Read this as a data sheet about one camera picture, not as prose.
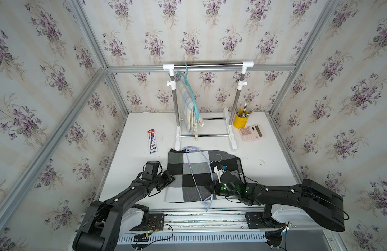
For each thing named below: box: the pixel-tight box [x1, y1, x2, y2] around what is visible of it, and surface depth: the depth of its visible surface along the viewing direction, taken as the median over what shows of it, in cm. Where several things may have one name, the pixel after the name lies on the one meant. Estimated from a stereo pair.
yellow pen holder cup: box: [233, 108, 249, 130], surface depth 110 cm
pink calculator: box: [238, 124, 264, 142], surface depth 108 cm
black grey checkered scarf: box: [165, 148, 246, 203], surface depth 88 cm
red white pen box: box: [147, 128, 158, 154], surface depth 103 cm
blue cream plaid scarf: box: [176, 71, 205, 141], surface depth 89 cm
